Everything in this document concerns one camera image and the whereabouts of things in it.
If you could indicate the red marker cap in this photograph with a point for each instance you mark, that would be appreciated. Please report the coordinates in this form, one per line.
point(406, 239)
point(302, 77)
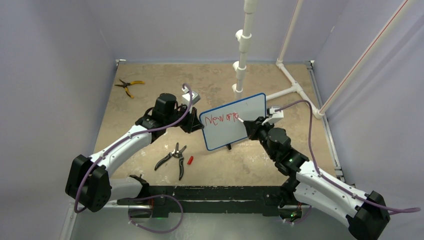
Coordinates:
point(190, 160)

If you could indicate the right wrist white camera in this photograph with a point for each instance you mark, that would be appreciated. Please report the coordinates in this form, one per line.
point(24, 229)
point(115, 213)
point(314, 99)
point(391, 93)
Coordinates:
point(274, 115)

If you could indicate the white PVC pipe frame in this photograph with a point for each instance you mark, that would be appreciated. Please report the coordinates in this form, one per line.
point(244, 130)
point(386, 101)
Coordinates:
point(276, 40)

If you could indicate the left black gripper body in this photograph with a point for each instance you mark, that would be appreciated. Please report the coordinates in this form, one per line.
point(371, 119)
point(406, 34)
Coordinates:
point(184, 121)

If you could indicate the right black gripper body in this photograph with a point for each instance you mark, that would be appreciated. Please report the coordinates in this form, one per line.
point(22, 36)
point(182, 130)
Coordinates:
point(265, 128)

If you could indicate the yellow handled pliers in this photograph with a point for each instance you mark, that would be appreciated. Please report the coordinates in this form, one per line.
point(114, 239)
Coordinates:
point(126, 85)

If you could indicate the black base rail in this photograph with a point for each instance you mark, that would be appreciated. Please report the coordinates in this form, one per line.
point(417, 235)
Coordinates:
point(268, 201)

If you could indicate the wrist white camera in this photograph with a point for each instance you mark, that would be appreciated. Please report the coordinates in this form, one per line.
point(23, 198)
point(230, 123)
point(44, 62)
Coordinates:
point(274, 115)
point(188, 97)

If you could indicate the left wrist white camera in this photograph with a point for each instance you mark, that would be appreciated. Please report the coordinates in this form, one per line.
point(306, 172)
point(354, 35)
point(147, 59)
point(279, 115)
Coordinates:
point(188, 97)

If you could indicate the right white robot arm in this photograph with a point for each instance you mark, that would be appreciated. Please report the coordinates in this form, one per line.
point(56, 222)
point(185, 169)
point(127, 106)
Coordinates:
point(364, 214)

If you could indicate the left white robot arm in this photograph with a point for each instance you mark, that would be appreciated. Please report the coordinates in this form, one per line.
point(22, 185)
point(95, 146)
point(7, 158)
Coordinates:
point(89, 182)

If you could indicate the blue framed whiteboard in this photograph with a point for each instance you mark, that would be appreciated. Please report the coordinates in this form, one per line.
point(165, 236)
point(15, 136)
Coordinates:
point(221, 126)

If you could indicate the black handled wire stripper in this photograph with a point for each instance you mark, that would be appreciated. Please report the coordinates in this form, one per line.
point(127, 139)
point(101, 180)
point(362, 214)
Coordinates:
point(177, 153)

